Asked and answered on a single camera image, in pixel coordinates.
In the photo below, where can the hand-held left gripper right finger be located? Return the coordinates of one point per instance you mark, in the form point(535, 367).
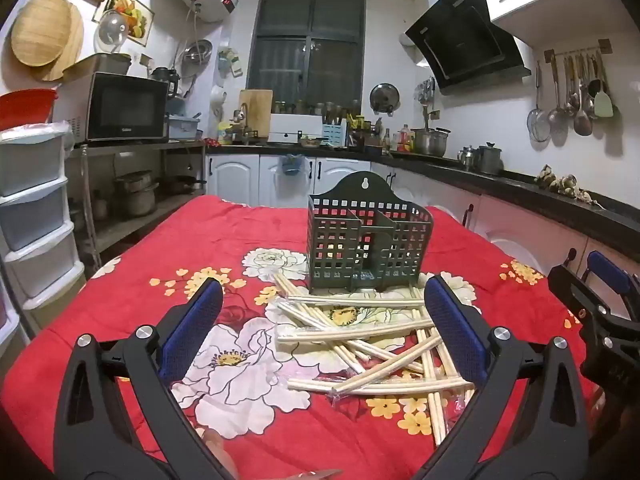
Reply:
point(455, 330)

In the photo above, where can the black range hood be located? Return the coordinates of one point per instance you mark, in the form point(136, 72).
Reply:
point(460, 35)

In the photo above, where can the wall pouch of small packets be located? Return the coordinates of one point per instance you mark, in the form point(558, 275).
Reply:
point(230, 62)

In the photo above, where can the large steel pot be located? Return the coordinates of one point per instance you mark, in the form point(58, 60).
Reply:
point(431, 142)

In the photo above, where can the black kitchen countertop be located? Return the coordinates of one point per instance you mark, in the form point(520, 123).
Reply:
point(525, 185)

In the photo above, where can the white countertop box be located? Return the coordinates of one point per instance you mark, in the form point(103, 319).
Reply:
point(295, 127)

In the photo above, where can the white hanging bottle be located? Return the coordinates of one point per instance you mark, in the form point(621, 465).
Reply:
point(218, 100)

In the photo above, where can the brown box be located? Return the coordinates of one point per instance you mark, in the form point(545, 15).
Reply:
point(100, 65)

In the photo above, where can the metal faucet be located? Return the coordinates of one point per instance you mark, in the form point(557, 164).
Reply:
point(244, 120)

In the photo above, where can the pile of wooden chopsticks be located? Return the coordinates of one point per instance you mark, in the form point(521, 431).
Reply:
point(350, 332)

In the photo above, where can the dark framed window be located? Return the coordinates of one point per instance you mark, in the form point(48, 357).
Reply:
point(307, 45)

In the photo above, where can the round wooden board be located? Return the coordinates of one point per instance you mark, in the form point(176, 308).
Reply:
point(75, 50)

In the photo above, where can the cooking oil bottle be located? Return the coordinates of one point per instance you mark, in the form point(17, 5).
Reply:
point(405, 140)

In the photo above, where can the blue-grey plastic dish box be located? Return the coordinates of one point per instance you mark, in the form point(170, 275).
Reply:
point(182, 127)

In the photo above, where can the bunch of hanging metal tools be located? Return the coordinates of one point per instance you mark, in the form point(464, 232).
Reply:
point(425, 91)

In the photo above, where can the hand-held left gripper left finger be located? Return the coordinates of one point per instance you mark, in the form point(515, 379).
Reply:
point(192, 327)

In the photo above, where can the red floral blanket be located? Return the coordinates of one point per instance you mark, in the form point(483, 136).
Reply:
point(150, 285)

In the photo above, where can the white lower cabinets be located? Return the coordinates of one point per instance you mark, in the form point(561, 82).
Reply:
point(235, 175)

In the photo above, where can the tall steel kettle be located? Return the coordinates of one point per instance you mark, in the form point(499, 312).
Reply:
point(491, 160)

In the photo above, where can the hanging metal bowl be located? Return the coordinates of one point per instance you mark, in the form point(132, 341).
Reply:
point(197, 51)

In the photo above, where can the black microwave oven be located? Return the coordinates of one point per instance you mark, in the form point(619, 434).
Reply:
point(125, 107)

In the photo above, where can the green plastic utensil holder basket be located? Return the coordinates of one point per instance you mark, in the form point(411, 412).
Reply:
point(380, 191)

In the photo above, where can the hanging metal pot lid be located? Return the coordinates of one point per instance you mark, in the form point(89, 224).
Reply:
point(385, 97)

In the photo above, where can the fruit wall poster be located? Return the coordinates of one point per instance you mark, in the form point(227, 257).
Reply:
point(135, 12)

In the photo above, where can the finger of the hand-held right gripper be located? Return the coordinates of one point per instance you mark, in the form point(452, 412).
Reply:
point(607, 271)
point(567, 282)

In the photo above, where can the round bamboo tray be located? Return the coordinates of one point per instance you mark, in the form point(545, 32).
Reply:
point(40, 30)

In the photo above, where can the black frying pan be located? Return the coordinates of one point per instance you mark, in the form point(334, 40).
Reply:
point(182, 184)

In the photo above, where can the white knife holder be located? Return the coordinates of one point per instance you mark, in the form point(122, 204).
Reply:
point(334, 134)

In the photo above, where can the yellow dish soap bottle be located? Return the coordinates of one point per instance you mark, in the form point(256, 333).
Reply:
point(225, 134)

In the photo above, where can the pile of garlic bulbs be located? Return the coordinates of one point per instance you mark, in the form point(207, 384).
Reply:
point(562, 182)

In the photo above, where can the glass pot lid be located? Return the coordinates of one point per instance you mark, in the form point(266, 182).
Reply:
point(112, 30)

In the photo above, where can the stacked steel pots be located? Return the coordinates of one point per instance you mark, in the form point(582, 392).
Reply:
point(135, 195)

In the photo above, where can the blue hanging bag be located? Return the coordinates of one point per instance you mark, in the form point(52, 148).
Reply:
point(292, 166)

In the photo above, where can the metal shelf rack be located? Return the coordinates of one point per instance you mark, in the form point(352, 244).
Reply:
point(140, 146)

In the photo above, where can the row of windowsill jars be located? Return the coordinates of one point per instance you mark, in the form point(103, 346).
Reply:
point(315, 108)

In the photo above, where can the red plastic basin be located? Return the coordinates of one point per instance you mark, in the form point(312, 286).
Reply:
point(25, 107)

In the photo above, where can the white plastic drawer unit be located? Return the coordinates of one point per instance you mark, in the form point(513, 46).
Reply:
point(30, 200)

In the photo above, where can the wooden cutting board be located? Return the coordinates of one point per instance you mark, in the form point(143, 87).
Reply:
point(256, 110)

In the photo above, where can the row of hanging kitchen utensils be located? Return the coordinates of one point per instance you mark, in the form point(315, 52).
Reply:
point(582, 105)

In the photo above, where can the small steel kettle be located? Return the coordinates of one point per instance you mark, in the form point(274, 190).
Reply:
point(467, 159)

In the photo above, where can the blender jug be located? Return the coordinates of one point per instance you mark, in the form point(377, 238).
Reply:
point(164, 80)

